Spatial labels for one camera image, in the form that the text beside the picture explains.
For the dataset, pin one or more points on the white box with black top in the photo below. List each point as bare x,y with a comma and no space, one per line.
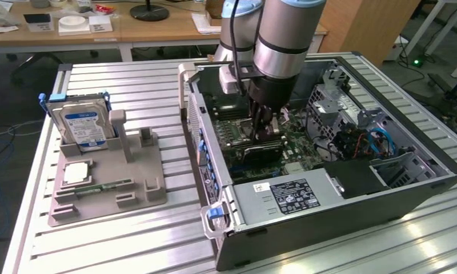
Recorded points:
38,23

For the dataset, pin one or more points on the wooden desk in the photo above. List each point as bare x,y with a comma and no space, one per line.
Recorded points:
7,37

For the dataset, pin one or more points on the silver CPU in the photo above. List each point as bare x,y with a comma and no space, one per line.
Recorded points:
78,173

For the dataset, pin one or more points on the grey metal drive bracket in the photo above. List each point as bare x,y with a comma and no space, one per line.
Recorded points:
401,171

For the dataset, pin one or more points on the green indicator light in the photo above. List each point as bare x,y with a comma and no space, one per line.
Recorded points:
417,62

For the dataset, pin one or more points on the green RAM stick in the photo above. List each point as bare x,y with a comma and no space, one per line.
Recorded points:
111,186

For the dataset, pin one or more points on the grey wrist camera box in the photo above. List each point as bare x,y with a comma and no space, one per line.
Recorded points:
231,82

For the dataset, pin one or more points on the hard disk with blue label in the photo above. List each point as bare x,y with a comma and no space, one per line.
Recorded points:
82,128

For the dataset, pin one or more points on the black chair base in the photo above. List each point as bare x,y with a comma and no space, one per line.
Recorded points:
38,60

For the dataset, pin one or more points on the brown cardboard box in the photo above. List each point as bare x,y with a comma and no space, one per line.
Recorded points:
214,8

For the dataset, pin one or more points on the grey power supply unit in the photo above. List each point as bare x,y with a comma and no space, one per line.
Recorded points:
290,194

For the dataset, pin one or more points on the stack of white papers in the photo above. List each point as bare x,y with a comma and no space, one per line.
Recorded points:
206,24

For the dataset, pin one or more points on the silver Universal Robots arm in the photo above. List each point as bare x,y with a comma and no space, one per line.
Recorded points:
286,37

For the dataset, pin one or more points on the grey parts rack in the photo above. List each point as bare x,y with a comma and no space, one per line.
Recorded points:
130,171

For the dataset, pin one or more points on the open black PC case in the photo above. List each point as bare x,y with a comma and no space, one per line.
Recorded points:
327,228

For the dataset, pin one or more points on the blue disk caddy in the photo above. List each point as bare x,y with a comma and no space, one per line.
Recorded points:
58,97

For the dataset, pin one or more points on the black round lamp base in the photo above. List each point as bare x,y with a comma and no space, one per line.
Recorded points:
150,12

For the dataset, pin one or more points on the metal disk bay cage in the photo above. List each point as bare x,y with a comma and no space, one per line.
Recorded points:
327,108

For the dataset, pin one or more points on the white paper slip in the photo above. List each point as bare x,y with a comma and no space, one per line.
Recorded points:
5,29

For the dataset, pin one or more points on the red packet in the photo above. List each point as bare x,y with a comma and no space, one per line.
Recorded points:
105,8

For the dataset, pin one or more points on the black equipment stand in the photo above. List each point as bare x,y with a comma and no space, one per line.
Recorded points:
442,82

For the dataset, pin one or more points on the CPU socket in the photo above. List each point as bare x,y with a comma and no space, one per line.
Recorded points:
245,128

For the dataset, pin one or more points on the green Dell motherboard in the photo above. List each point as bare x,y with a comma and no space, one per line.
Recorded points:
301,148

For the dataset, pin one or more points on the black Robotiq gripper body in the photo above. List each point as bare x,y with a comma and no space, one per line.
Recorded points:
271,91

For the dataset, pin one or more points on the silver socket cover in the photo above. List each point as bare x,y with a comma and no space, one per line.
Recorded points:
283,121

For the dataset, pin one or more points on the green GPU with metal bracket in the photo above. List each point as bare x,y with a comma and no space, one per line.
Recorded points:
263,155

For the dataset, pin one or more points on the white box with round tape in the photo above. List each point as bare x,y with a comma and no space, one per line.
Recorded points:
74,27

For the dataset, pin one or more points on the silver chipset heatsink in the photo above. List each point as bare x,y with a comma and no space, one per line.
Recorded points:
298,168

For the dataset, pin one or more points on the wooden cabinet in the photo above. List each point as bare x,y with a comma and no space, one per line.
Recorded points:
374,28

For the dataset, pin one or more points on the grey cup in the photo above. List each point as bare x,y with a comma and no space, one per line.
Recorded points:
41,3

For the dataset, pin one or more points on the small white box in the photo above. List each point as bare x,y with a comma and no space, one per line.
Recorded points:
101,24

